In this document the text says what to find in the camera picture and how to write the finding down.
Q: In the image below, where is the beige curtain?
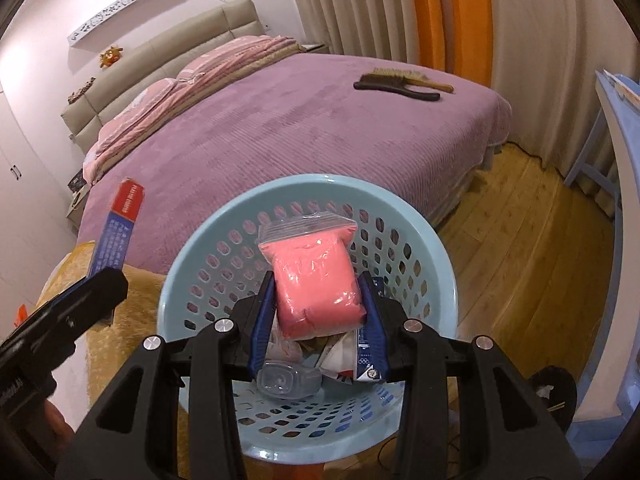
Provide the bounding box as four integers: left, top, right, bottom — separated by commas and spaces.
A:
281, 0, 427, 67
487, 0, 640, 177

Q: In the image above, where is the white wardrobe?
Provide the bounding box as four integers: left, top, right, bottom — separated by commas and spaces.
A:
0, 87, 83, 361

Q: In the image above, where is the grey nightstand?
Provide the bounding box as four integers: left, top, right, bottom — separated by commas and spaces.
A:
65, 183, 94, 233

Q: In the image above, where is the orange plush toy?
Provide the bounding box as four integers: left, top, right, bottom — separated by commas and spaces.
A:
99, 46, 125, 70

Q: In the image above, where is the black round bin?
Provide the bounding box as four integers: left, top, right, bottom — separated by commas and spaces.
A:
531, 366, 579, 432

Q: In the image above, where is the person's left forearm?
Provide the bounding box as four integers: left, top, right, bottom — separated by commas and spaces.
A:
42, 400, 77, 467

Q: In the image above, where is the yellow table cover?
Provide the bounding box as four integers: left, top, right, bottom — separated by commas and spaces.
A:
35, 240, 326, 480

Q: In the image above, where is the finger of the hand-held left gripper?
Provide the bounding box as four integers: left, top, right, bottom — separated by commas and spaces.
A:
35, 267, 130, 343

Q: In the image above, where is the orange curtain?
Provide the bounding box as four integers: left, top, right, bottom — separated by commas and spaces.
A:
450, 0, 494, 87
406, 0, 447, 69

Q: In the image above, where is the blue and red box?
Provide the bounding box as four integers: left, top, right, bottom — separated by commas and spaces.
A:
86, 177, 147, 279

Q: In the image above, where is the bristle bed brush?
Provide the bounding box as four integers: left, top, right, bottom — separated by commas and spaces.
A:
353, 66, 455, 103

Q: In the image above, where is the clear plastic container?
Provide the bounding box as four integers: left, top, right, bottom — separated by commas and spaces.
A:
256, 359, 323, 402

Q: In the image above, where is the white patterned wall shelf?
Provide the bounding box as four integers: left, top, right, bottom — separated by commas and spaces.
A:
67, 0, 193, 49

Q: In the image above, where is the small headboard ornament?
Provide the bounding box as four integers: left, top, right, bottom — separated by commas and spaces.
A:
66, 77, 97, 105

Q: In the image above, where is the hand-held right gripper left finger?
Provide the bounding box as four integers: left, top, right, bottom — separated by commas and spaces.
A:
55, 272, 278, 480

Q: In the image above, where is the light blue plastic basket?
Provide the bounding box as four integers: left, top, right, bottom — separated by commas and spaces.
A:
159, 174, 458, 468

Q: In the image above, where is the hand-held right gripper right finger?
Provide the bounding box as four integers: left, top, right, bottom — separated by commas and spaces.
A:
357, 271, 583, 480

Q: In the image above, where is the pink clay bag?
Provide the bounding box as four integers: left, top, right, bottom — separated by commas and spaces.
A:
257, 212, 369, 341

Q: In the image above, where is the red patterned paper cup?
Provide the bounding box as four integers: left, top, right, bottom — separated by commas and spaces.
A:
320, 332, 359, 378

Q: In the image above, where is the bed with purple cover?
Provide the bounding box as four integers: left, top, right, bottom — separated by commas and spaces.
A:
60, 0, 513, 281

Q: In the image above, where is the pink pillow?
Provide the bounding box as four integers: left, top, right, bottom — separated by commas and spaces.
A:
176, 51, 237, 82
97, 79, 178, 143

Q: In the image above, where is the pink folded quilt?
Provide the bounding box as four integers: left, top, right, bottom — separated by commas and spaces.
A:
82, 35, 303, 186

